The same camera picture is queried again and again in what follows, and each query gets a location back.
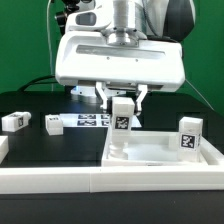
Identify black cables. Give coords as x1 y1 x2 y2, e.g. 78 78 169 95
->
18 74 59 93

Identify white hanging cable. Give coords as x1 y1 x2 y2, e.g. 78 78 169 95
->
46 0 56 93

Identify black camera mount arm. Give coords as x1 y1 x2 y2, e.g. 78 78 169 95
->
55 0 80 35

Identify white U-shaped obstacle fence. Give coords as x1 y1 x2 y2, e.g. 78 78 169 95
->
0 141 224 194

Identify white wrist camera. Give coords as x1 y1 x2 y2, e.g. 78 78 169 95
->
65 10 112 32

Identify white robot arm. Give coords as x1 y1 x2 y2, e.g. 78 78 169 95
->
55 0 196 113

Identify white square table top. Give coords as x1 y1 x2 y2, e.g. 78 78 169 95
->
101 131 224 166

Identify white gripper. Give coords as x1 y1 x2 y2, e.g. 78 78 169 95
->
55 31 185 116

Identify sheet with fiducial markers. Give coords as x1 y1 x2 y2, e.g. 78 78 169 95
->
59 113 142 128

